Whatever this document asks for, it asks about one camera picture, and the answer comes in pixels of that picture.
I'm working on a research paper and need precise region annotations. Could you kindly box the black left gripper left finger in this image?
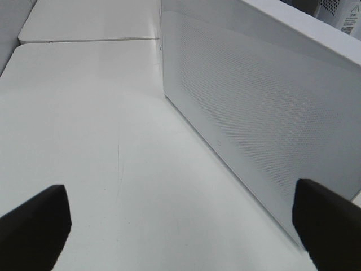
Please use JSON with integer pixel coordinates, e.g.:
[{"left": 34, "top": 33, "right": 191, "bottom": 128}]
[{"left": 1, "top": 185, "right": 71, "bottom": 270}]

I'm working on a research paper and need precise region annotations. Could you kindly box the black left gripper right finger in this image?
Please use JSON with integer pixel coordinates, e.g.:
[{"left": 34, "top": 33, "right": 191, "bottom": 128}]
[{"left": 292, "top": 179, "right": 360, "bottom": 270}]

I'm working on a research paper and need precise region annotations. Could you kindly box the white microwave door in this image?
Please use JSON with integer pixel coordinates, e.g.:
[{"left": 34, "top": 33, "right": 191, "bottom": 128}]
[{"left": 161, "top": 1, "right": 360, "bottom": 243}]

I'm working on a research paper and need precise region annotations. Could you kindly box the white microwave oven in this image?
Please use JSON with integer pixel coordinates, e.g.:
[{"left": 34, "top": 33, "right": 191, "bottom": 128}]
[{"left": 283, "top": 0, "right": 360, "bottom": 40}]

